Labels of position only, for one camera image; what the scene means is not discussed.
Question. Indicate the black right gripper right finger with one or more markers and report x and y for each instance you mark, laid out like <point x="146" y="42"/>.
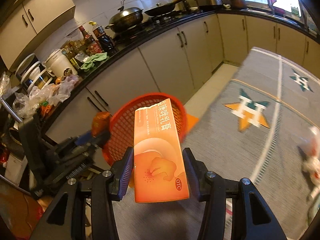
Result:
<point x="252" y="218"/>

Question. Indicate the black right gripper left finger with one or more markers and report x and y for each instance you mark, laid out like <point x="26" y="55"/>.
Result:
<point x="65" y="216"/>

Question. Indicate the orange medicine box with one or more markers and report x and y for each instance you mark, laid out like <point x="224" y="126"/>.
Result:
<point x="159" y="172"/>

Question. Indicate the beige lower kitchen cabinets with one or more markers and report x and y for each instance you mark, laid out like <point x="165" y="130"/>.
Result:
<point x="177" y="59"/>

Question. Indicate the beige kitchen cabinets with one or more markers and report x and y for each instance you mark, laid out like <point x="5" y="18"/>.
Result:
<point x="29" y="25"/>
<point x="177" y="59"/>

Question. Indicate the beige upper kitchen cabinets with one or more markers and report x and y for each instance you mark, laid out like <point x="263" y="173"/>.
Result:
<point x="29" y="25"/>

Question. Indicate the red mesh waste basket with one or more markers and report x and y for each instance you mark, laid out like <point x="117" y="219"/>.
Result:
<point x="122" y="124"/>

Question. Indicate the grey patterned tablecloth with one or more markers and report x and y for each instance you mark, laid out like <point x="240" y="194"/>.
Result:
<point x="252" y="130"/>

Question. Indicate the white electric cooker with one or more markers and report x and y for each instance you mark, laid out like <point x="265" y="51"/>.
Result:
<point x="57" y="64"/>

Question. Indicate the green cloth on counter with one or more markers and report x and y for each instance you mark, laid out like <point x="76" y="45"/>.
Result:
<point x="93" y="60"/>

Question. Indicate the dark soy sauce bottle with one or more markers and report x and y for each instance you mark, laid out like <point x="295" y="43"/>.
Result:
<point x="105" y="41"/>

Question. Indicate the steel lidded wok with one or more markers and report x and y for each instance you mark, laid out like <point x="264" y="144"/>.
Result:
<point x="125" y="18"/>

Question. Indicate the black frying pan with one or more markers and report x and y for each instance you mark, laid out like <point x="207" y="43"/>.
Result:
<point x="162" y="9"/>

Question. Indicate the silver rice cooker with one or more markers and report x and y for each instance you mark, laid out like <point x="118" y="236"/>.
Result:
<point x="209" y="4"/>

